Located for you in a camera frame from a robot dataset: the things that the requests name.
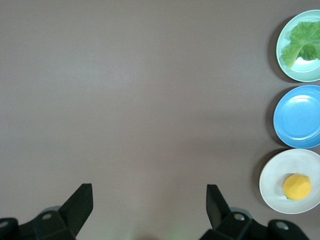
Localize green lettuce leaf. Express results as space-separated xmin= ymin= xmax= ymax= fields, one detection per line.
xmin=279 ymin=20 xmax=320 ymax=71

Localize blue plate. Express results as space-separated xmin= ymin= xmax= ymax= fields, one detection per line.
xmin=273 ymin=84 xmax=320 ymax=148

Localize yellow lemon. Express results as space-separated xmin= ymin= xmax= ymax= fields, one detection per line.
xmin=282 ymin=173 xmax=313 ymax=201

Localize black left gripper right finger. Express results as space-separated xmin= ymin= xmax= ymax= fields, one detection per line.
xmin=199 ymin=184 xmax=271 ymax=240

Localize beige white plate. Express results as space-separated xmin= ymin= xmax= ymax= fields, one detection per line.
xmin=259 ymin=148 xmax=320 ymax=215

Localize pale green plate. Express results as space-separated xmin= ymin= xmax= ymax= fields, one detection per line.
xmin=275 ymin=9 xmax=320 ymax=83

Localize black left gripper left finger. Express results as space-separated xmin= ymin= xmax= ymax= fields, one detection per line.
xmin=17 ymin=183 xmax=94 ymax=240

